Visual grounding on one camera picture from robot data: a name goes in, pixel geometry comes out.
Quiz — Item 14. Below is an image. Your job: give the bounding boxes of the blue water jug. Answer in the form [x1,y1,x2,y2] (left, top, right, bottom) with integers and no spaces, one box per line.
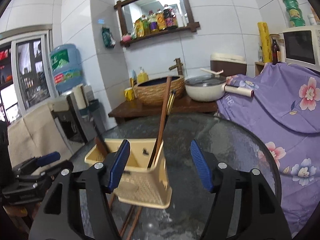
[50,43,84,94]

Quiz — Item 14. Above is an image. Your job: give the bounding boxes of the yellow soap bottle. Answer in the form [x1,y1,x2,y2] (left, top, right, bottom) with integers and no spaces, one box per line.
[137,67,149,84]

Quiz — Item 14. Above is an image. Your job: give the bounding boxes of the green wall packet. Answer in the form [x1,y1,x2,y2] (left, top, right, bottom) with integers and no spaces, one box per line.
[101,27,116,49]

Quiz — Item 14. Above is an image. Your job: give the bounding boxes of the green instant noodle cups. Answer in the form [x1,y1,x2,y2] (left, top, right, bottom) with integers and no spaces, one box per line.
[282,0,305,27]

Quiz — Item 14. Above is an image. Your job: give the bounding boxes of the wooden framed wall shelf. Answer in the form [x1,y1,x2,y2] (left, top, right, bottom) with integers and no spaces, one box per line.
[114,0,200,47]

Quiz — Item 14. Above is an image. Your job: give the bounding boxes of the round glass table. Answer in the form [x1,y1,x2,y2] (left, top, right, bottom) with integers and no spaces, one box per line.
[68,112,283,240]

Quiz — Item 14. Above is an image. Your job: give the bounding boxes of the white microwave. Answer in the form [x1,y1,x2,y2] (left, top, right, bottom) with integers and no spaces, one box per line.
[283,25,320,72]

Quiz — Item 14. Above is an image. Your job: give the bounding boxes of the water dispenser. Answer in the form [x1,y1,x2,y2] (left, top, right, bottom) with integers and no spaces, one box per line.
[49,91,105,144]

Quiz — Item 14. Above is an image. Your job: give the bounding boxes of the bronze faucet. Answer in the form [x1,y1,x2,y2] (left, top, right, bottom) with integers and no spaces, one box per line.
[168,58,183,76]

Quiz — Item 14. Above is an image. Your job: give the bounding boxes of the cream perforated utensil holder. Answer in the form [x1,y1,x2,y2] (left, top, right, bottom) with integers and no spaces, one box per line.
[84,138,173,210]

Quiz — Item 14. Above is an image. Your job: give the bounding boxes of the brown wooden chopstick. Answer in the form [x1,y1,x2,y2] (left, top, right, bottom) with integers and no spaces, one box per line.
[108,194,116,209]
[152,76,172,163]
[119,205,135,237]
[126,206,143,240]

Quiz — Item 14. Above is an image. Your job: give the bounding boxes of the yellow cup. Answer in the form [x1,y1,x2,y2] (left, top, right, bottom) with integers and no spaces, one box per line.
[124,87,135,101]

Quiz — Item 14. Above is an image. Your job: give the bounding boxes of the dark glass bottle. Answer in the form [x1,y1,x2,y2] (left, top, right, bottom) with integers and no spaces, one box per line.
[271,38,281,65]

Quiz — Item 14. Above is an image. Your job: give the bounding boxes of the cream frying pan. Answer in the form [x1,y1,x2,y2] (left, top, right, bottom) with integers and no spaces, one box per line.
[184,74,255,103]

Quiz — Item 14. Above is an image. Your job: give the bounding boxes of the woven basin sink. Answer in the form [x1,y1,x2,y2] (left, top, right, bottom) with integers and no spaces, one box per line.
[133,75,185,106]

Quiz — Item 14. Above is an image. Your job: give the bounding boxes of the purple floral cloth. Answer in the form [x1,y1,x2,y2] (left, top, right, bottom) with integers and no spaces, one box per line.
[217,63,319,236]

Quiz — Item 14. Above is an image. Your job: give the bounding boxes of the yellow foil roll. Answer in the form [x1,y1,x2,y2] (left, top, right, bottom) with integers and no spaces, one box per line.
[257,22,272,63]

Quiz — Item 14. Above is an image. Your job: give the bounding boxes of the brown white rice cooker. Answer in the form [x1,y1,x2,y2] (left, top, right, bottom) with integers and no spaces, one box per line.
[210,53,247,77]

